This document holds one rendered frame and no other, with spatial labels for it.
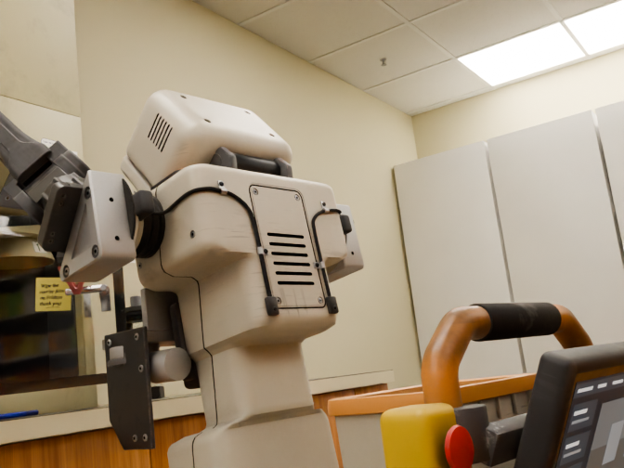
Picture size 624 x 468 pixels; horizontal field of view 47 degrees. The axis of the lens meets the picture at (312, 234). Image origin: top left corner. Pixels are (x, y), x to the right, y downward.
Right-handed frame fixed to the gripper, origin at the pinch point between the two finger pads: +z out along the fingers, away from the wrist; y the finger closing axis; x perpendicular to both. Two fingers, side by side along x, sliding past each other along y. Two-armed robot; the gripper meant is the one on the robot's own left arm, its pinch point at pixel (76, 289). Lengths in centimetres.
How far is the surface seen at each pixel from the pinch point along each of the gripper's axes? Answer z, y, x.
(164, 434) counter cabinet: 32.1, 11.9, 16.3
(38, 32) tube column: -56, -49, -6
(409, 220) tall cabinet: 54, -241, 186
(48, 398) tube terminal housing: 28.0, -5.2, -9.0
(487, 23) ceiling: -62, -192, 206
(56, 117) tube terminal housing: -34, -41, -3
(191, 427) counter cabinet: 34.5, 6.5, 22.8
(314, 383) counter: 43, -24, 61
